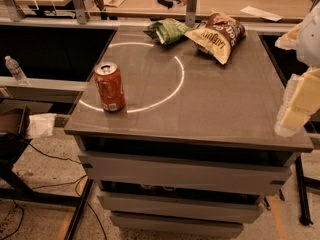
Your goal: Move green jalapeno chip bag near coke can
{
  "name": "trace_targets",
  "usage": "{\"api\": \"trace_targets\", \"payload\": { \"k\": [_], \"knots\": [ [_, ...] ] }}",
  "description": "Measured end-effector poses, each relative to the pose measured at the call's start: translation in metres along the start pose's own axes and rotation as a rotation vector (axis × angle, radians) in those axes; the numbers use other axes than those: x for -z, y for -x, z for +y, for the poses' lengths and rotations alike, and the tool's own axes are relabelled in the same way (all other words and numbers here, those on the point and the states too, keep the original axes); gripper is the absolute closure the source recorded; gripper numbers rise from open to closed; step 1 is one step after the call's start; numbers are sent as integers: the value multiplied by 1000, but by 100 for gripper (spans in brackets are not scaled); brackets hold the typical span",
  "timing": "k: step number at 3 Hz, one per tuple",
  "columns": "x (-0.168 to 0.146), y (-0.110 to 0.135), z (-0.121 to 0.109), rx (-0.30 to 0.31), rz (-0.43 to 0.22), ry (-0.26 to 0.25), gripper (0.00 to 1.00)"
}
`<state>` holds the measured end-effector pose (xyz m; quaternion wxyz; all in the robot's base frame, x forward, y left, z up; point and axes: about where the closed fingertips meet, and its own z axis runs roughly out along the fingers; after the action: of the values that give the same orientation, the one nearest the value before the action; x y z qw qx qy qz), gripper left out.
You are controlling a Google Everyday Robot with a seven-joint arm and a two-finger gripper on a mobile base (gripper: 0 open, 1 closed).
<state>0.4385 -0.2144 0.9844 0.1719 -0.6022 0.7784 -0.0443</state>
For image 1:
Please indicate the wooden background desk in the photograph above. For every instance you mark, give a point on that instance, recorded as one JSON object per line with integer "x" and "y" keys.
{"x": 288, "y": 10}

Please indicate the white paper sheet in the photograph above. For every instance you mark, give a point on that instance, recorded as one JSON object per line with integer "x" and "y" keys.
{"x": 261, "y": 13}

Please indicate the orange soda can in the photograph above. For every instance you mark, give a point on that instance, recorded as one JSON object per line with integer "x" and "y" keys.
{"x": 108, "y": 81}

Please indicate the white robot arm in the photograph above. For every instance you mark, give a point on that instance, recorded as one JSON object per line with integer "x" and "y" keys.
{"x": 308, "y": 40}

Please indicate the white paper on left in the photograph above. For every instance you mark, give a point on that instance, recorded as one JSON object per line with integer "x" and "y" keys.
{"x": 113, "y": 3}

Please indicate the clear plastic water bottle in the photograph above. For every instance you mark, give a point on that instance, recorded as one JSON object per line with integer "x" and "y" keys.
{"x": 16, "y": 71}

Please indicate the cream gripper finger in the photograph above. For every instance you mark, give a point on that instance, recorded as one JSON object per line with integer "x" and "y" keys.
{"x": 288, "y": 41}
{"x": 301, "y": 100}

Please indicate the green jalapeno chip bag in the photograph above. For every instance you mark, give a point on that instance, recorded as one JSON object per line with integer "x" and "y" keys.
{"x": 166, "y": 31}

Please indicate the brown and yellow chip bag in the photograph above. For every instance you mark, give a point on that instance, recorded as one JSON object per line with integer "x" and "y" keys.
{"x": 218, "y": 37}

